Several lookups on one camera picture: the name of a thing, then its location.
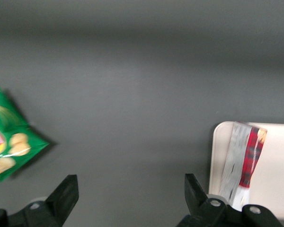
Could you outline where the red cookie box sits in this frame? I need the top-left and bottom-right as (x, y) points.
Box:
(218, 121), (268, 213)

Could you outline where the green chips bag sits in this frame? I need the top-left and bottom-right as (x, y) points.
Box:
(0, 86), (50, 183)

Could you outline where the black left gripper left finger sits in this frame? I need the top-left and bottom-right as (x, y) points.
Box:
(0, 174), (80, 227)

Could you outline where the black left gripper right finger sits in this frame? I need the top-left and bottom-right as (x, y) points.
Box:
(176, 173), (284, 227)

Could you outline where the beige plastic tray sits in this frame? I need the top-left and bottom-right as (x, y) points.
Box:
(208, 121), (284, 222)

